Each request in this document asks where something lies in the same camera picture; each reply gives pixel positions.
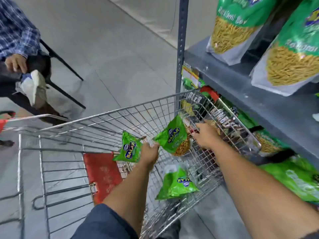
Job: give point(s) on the person's right hand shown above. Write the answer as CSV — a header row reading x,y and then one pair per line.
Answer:
x,y
206,136

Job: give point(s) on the person's left hand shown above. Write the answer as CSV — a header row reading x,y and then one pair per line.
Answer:
x,y
149,155

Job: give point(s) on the green Balaji snack packet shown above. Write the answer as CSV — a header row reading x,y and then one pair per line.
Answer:
x,y
172,136
128,149
177,184

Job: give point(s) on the grey metal shelf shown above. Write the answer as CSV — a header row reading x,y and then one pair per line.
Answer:
x,y
231,84

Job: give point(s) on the person's left forearm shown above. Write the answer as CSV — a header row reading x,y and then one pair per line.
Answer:
x,y
127,196

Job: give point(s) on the person's right forearm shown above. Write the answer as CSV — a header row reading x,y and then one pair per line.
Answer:
x,y
261,196

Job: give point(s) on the red cart corner bumper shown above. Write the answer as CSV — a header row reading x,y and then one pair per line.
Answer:
x,y
209,92

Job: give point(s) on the red plastic cart seat flap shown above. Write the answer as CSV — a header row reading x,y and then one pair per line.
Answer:
x,y
102,174

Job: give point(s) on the person's dark blue shirt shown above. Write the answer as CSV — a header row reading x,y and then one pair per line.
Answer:
x,y
99,224

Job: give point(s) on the dark green noodle snack pouch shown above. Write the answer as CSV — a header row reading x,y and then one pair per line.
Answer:
x,y
236,22
289,62

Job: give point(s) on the green chips packet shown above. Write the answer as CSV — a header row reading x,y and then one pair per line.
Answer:
x,y
245,119

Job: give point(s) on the glossy light green packet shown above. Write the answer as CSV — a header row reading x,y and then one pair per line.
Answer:
x,y
294,176

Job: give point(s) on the black chair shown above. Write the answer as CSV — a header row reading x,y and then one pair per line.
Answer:
x,y
62,60

